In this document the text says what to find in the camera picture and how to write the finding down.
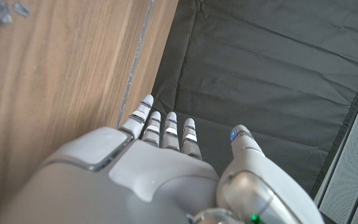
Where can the black backdrop curtain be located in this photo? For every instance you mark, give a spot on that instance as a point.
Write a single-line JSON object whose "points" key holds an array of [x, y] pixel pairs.
{"points": [[266, 81]]}

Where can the grey perforated panel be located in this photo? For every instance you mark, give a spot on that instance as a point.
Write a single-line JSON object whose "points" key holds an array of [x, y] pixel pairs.
{"points": [[353, 174]]}

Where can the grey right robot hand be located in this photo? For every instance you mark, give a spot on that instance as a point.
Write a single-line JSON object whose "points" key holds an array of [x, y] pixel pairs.
{"points": [[141, 177]]}

